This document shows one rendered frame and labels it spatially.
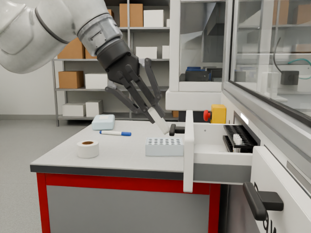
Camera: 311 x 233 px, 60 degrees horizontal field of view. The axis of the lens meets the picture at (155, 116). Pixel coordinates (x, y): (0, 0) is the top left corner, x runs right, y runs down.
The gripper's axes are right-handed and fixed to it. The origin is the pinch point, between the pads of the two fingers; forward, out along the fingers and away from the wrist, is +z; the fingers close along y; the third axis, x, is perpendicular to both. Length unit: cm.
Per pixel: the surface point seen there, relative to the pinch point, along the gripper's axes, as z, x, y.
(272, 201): 10.9, -32.6, 12.4
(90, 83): -67, 354, -135
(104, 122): -7, 51, -32
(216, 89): 13, 80, 17
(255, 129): 10.4, -10.2, 16.4
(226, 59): -0.4, 39.1, 24.2
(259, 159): 10.8, -21.6, 14.0
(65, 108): -60, 359, -197
